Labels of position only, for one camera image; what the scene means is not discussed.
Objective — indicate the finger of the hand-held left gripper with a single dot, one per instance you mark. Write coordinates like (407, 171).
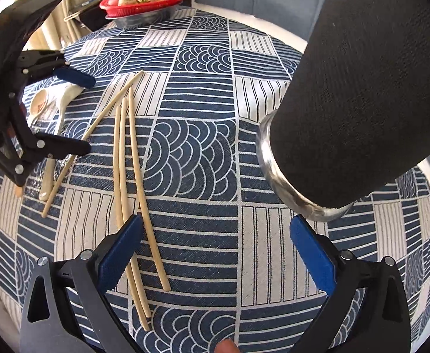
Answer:
(76, 76)
(66, 147)

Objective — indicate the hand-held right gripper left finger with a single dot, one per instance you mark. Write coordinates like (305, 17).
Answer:
(121, 255)

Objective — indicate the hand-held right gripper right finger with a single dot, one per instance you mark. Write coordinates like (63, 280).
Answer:
(312, 257)

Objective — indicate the beige wooden chopstick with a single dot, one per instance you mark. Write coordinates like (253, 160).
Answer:
(117, 161)
(101, 116)
(123, 161)
(139, 180)

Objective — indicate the black cylindrical utensil holder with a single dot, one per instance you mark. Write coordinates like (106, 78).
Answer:
(365, 88)

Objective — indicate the person's right hand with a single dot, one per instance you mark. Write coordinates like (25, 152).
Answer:
(226, 346)

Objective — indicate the beige curtain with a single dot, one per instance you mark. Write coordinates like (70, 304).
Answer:
(58, 18)

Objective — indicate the steel bowl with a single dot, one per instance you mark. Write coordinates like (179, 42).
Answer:
(141, 18)

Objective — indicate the blue white patterned tablecloth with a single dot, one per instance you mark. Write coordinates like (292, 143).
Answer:
(207, 147)

